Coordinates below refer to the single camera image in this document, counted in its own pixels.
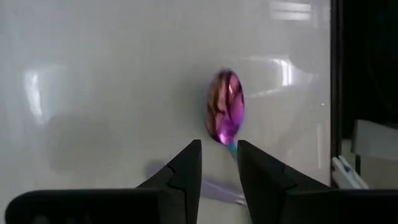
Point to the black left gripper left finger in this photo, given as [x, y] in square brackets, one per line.
[183, 180]

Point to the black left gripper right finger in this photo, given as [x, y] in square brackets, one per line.
[261, 180]

